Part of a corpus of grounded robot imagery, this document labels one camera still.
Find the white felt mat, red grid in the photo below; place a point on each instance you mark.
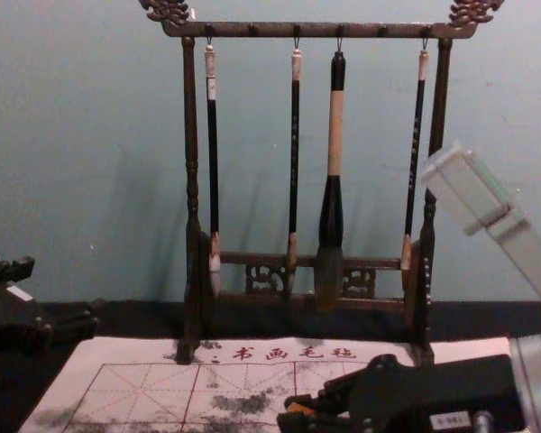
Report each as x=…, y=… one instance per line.
x=131, y=388

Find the dark carved wooden brush rack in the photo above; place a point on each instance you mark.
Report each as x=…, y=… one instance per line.
x=190, y=135

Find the black brush with white label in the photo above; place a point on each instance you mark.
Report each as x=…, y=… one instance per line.
x=213, y=158

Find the large tan and black brush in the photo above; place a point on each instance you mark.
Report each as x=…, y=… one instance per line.
x=335, y=135

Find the black table cloth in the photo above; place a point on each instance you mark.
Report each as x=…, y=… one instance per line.
x=135, y=318

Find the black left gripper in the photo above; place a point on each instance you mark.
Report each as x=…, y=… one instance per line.
x=9, y=325

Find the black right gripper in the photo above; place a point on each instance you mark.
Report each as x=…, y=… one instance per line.
x=433, y=397

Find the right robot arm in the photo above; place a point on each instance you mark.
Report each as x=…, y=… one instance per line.
x=478, y=198

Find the thin black brush, pale cap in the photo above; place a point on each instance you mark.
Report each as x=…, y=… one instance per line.
x=415, y=149
x=294, y=158

